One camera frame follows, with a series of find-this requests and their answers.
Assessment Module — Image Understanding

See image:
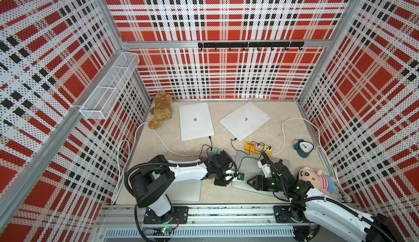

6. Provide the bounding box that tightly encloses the pink pig plush toy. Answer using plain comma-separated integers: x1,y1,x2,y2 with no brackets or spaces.
297,167,338,196

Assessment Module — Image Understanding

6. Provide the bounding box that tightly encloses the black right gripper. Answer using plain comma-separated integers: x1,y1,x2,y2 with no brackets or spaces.
247,174,285,193

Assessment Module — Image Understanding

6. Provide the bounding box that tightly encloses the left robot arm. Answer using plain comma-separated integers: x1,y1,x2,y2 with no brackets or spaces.
124,151,244,222

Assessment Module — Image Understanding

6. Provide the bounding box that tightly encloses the black hook rail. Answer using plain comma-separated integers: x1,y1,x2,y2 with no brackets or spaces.
197,41,305,50

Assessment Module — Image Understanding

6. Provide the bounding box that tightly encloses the white laptop right back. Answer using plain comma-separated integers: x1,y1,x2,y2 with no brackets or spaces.
219,102,271,141

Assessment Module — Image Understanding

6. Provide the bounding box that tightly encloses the brown teddy bear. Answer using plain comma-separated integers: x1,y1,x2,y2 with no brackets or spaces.
148,90,172,130

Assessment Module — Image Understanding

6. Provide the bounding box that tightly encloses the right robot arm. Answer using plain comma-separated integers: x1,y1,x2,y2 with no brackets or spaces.
247,158,404,242

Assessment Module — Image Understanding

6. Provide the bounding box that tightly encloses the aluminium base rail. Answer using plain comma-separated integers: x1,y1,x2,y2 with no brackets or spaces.
94,203,371,242

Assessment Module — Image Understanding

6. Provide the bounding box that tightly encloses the white laptop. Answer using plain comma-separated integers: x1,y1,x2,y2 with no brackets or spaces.
219,102,271,141
179,102,215,141

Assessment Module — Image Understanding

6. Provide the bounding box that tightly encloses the pink charger adapter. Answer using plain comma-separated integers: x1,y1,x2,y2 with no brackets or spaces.
255,144,265,152

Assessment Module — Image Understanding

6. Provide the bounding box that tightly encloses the silver laptop front left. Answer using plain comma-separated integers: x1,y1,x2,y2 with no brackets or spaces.
167,180,201,202

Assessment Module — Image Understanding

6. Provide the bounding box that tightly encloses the teal alarm clock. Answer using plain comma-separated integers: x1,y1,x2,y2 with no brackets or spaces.
294,140,315,159

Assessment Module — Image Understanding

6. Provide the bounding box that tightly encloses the black charger cable green adapter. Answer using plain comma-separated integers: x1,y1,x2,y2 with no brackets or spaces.
199,136,213,159

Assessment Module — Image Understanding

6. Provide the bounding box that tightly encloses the white power cable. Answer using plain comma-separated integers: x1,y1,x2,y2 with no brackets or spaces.
111,121,204,205
272,117,352,203

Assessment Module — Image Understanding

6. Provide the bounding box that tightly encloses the silver laptop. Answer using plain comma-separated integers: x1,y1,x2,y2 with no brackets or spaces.
232,155,290,198
167,180,201,202

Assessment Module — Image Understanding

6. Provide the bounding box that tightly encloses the yellow power strip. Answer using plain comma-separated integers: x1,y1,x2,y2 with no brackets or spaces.
244,141,273,157

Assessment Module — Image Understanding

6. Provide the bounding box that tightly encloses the silver laptop front right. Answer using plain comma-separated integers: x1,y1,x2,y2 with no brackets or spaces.
232,155,290,198

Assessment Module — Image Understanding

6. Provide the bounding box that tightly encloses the white power cable right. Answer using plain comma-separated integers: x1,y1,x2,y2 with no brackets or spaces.
272,117,352,203

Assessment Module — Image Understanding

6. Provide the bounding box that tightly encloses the white laptop left back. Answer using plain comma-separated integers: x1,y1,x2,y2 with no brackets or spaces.
179,102,215,141

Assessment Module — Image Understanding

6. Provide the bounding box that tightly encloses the white power cable left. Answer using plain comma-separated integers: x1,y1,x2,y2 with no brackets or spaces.
111,121,204,205

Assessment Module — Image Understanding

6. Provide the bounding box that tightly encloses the black charger cable yellow adapter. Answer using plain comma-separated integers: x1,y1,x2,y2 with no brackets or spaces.
230,139,262,178

